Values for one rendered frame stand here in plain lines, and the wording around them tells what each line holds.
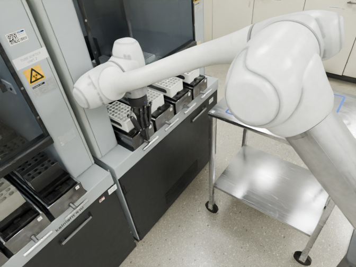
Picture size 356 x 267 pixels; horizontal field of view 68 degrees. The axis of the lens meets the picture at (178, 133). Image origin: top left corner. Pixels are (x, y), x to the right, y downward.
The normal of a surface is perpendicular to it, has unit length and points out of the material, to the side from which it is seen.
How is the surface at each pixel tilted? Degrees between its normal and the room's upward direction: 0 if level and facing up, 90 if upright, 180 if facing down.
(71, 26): 90
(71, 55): 90
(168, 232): 0
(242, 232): 0
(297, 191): 0
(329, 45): 93
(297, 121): 92
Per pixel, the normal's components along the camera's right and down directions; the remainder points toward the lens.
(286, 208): -0.07, -0.75
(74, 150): 0.80, 0.36
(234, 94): -0.55, 0.54
